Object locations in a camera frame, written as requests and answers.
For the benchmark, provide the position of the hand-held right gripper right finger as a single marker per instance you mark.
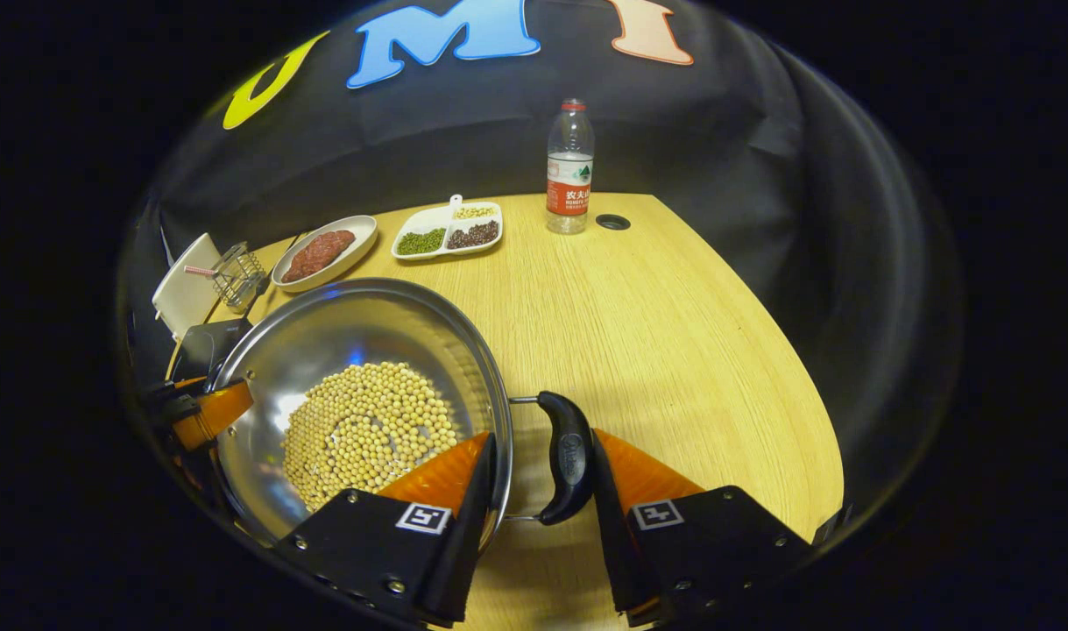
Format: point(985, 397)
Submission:
point(617, 543)

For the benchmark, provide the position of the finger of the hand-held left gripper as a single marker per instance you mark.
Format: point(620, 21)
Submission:
point(218, 412)

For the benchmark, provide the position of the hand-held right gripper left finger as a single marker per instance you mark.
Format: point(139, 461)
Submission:
point(468, 543)

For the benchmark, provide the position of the black induction cooktop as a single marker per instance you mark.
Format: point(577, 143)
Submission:
point(205, 346)

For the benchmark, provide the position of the white toaster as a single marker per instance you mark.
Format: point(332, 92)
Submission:
point(183, 294)

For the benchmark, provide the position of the striped straw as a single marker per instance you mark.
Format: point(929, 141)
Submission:
point(199, 271)

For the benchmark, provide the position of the pile of yellow soybeans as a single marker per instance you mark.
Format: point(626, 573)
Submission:
point(367, 429)

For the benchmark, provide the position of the red raw meat slab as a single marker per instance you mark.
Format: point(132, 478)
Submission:
point(319, 254)

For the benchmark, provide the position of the white round plate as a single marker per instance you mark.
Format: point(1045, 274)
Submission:
point(358, 237)

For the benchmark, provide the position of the pile of green beans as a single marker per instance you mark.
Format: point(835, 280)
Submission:
point(421, 242)

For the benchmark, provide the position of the white divided dish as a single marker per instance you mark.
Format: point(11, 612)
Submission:
point(446, 223)

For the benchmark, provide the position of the pile of dark red beans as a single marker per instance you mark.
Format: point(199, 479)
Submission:
point(473, 235)

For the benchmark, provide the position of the black table grommet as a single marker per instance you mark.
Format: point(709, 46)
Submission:
point(613, 222)

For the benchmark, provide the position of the clear bottle with red label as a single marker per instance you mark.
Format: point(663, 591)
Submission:
point(569, 184)

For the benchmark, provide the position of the black bracket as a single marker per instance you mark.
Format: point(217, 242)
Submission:
point(836, 524)

